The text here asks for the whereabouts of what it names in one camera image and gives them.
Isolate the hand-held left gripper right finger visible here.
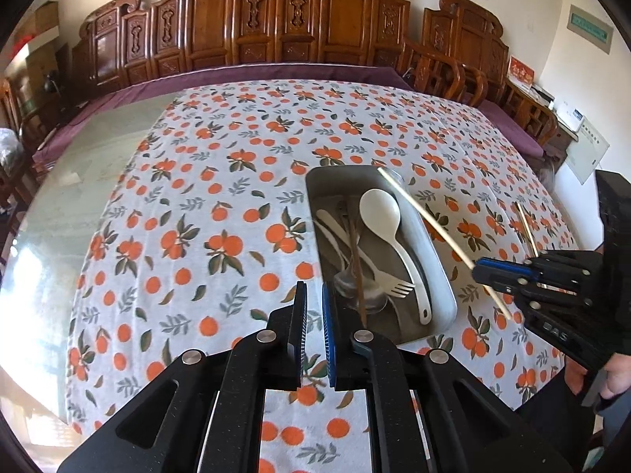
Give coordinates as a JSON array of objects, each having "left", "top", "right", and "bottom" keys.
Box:
[{"left": 321, "top": 282, "right": 573, "bottom": 473}]

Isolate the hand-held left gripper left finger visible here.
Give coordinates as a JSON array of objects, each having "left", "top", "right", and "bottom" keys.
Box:
[{"left": 56, "top": 281, "right": 309, "bottom": 473}]

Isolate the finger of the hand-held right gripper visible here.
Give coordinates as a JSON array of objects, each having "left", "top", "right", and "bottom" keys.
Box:
[
  {"left": 476, "top": 250, "right": 601, "bottom": 283},
  {"left": 472, "top": 270, "right": 601, "bottom": 317}
]

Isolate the metal spoon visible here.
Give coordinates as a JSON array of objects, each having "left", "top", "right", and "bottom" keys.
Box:
[{"left": 334, "top": 201, "right": 391, "bottom": 313}]

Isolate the metal tray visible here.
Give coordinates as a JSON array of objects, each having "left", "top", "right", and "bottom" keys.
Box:
[{"left": 304, "top": 164, "right": 458, "bottom": 345}]

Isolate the light wooden chopstick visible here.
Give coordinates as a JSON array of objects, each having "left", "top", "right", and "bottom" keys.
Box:
[
  {"left": 377, "top": 166, "right": 514, "bottom": 320},
  {"left": 515, "top": 202, "right": 549, "bottom": 291}
]

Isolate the brown chopstick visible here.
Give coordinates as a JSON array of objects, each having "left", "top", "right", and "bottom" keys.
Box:
[{"left": 345, "top": 196, "right": 370, "bottom": 328}]

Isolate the white fork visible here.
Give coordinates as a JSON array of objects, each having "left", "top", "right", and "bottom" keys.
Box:
[{"left": 315, "top": 208, "right": 416, "bottom": 300}]

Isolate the large white spoon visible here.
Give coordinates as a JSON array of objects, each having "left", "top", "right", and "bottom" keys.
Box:
[{"left": 359, "top": 188, "right": 433, "bottom": 325}]

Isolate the person's right hand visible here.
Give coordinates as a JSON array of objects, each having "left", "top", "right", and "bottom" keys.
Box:
[{"left": 563, "top": 354, "right": 631, "bottom": 405}]

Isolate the white device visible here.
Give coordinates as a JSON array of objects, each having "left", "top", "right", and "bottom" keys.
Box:
[{"left": 551, "top": 101, "right": 585, "bottom": 131}]

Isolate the wooden armchair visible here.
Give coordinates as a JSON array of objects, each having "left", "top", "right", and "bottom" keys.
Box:
[
  {"left": 400, "top": 42, "right": 490, "bottom": 108},
  {"left": 499, "top": 79, "right": 559, "bottom": 147}
]

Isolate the orange print tablecloth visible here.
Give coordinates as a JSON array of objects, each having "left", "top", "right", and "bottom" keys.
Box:
[{"left": 64, "top": 79, "right": 568, "bottom": 473}]

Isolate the red box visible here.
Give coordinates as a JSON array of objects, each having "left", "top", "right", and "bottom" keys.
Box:
[{"left": 508, "top": 55, "right": 536, "bottom": 88}]

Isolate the small carved wooden bench back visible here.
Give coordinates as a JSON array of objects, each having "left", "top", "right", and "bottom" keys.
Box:
[
  {"left": 421, "top": 0, "right": 511, "bottom": 90},
  {"left": 71, "top": 0, "right": 153, "bottom": 97}
]

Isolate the wide carved wooden bench back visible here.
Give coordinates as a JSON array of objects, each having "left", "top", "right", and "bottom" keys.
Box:
[{"left": 150, "top": 0, "right": 412, "bottom": 80}]

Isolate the clear plastic bag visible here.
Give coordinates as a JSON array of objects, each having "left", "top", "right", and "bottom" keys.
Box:
[{"left": 0, "top": 127, "right": 25, "bottom": 178}]

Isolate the wooden chair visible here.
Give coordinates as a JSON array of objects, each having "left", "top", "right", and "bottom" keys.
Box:
[{"left": 0, "top": 76, "right": 65, "bottom": 208}]

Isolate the cardboard box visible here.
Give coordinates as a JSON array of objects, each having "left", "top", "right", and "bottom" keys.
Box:
[{"left": 15, "top": 0, "right": 61, "bottom": 55}]

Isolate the green wall sign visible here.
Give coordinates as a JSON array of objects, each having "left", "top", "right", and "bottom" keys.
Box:
[{"left": 566, "top": 4, "right": 614, "bottom": 52}]

